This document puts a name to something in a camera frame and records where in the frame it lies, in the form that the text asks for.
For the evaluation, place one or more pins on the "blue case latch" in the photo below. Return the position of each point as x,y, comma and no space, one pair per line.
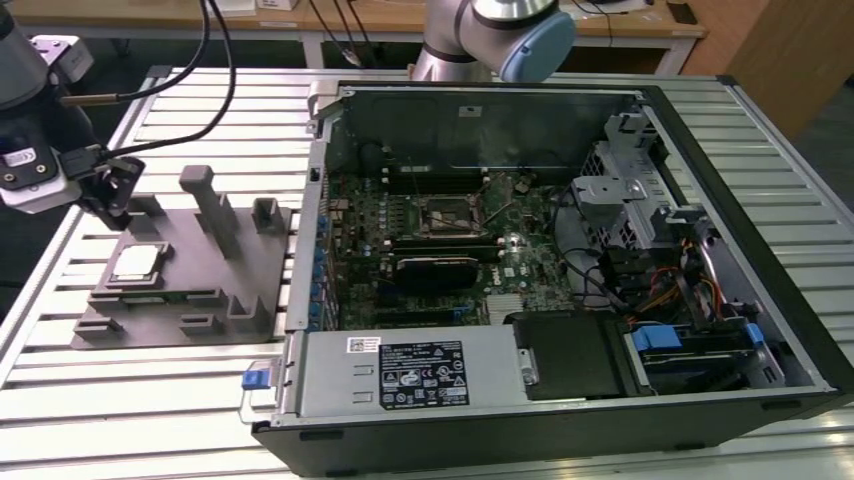
254,378

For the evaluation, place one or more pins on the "grey parts rack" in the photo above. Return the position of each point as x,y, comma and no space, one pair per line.
187,280

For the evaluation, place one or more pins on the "CPU socket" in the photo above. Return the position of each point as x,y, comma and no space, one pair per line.
454,206

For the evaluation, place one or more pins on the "wooden cabinet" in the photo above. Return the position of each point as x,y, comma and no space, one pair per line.
787,60

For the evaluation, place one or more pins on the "grey power supply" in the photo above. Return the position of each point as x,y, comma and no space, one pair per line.
334,375

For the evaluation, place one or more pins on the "white paper sheet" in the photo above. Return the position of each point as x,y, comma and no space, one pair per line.
230,5

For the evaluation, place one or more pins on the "green motherboard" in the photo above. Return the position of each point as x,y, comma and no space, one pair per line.
354,235

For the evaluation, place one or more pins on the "black hard disk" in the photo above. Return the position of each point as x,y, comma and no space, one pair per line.
694,372

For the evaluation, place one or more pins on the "black graphics card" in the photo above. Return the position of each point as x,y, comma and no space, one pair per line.
434,275

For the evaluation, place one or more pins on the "boxy white wrist camera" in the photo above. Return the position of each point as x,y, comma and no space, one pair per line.
74,60

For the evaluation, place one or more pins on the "blue disk carrier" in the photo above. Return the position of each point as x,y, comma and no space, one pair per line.
657,340

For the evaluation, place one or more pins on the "silver drive cage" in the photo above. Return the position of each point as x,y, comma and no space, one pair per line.
621,195

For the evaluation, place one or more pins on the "slim white wrist camera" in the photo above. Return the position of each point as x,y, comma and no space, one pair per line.
34,190

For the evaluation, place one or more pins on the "white label sticker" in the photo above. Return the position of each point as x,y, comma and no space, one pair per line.
471,110

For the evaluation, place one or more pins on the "green RAM stick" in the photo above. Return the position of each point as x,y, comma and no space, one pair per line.
175,298

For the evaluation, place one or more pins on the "black plastic shroud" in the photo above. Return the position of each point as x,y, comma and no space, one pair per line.
574,355

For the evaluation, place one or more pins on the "silver chipset heatsink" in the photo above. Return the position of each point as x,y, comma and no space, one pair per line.
507,307

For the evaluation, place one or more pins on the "black phone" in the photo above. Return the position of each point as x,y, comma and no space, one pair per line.
682,12

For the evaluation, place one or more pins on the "wooden desk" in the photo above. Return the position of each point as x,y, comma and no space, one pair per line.
267,22

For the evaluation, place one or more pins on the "silver CPU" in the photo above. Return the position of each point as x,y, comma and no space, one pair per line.
136,262

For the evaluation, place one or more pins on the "small white box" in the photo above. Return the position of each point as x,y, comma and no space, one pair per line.
274,4

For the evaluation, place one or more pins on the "black PC case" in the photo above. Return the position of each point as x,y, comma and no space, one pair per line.
467,440

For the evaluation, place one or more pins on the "small blue clip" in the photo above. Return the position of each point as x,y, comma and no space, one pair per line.
754,334

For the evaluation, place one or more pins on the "black RAM slot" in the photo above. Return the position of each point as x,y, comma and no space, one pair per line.
447,172
441,243
447,178
443,254

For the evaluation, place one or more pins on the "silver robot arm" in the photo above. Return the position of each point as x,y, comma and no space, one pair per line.
461,30

